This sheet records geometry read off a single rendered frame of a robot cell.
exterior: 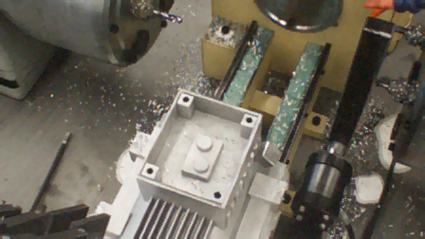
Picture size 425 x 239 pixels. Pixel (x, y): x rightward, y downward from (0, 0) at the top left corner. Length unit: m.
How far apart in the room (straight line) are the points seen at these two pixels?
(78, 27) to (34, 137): 0.30
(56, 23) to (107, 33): 0.08
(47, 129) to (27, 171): 0.09
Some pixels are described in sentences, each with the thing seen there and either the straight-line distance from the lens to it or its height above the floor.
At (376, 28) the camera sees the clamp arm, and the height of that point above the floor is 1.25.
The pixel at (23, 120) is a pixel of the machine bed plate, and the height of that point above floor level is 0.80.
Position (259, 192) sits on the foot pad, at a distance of 0.66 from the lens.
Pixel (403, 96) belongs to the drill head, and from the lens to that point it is 0.77.
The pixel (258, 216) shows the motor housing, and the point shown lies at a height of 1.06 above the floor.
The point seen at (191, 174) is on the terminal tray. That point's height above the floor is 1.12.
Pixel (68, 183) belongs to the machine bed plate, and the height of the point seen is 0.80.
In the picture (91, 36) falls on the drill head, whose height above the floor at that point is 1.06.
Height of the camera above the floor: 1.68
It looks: 59 degrees down
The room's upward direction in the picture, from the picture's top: 2 degrees counter-clockwise
